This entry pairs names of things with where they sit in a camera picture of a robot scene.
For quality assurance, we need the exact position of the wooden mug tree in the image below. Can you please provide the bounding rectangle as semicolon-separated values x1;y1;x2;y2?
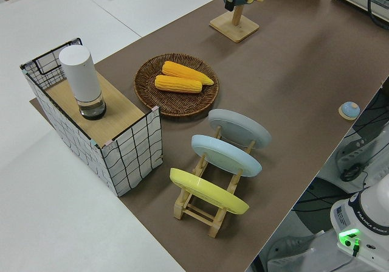
208;0;264;44

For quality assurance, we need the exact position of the brown table mat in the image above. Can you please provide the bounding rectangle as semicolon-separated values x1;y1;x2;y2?
29;0;389;272

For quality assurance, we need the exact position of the yellow corn cob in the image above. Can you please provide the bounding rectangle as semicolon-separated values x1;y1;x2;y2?
154;74;204;94
162;60;215;86

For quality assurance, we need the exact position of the round wicker basket tray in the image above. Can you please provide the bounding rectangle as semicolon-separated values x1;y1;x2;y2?
133;52;220;120

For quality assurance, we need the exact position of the grey plate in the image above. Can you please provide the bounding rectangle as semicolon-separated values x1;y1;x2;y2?
207;108;272;153

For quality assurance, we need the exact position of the light blue plate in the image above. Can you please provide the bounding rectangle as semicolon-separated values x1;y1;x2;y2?
191;134;263;178

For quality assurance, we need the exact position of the yellow plate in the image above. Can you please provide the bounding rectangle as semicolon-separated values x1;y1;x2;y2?
169;167;250;215

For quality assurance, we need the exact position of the wooden plate rack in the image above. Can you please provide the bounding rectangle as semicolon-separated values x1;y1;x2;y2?
173;125;256;239

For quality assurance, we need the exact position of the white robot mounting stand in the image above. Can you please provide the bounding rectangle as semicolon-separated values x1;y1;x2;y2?
249;229;389;272

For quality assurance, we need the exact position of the wire grid storage box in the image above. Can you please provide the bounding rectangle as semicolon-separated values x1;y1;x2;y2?
19;37;164;197

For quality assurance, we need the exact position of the coiled black cable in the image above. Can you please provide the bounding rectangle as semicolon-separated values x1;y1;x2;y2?
339;166;362;182

